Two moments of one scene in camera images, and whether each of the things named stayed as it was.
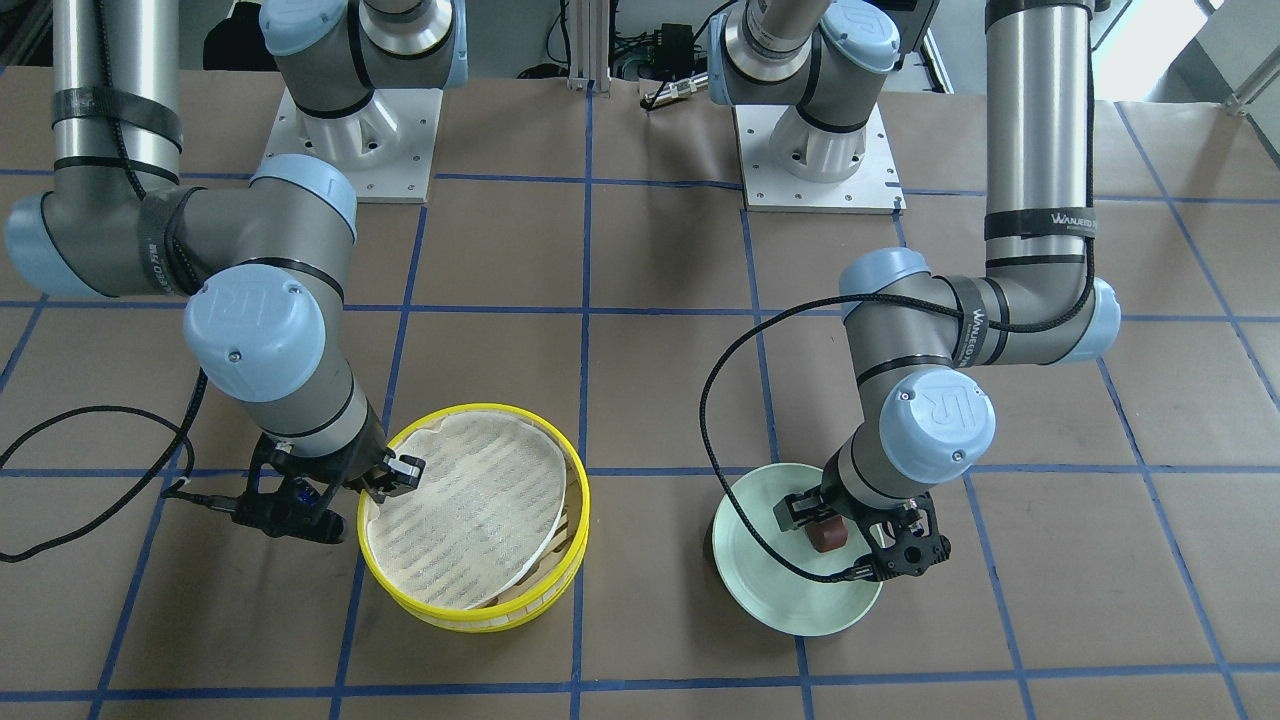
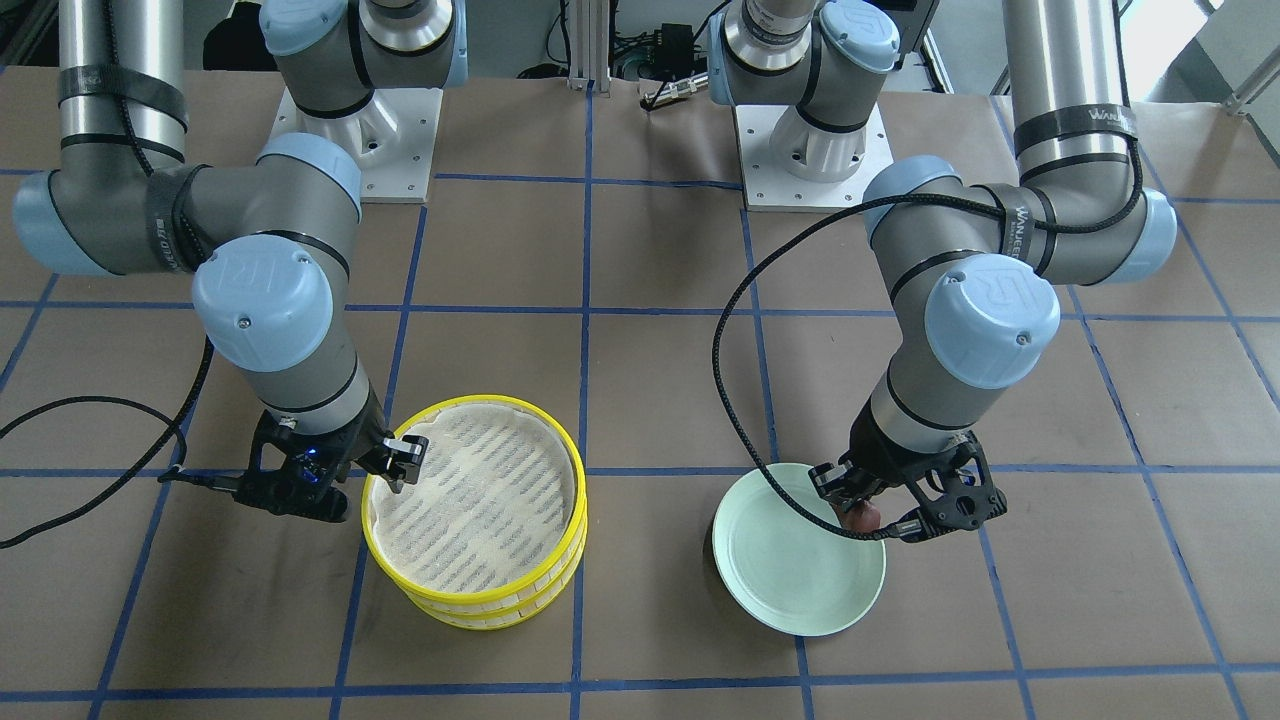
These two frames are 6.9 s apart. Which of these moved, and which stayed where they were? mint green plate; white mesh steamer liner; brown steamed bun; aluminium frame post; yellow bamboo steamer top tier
Moved: brown steamed bun; yellow bamboo steamer top tier
Stayed: aluminium frame post; white mesh steamer liner; mint green plate
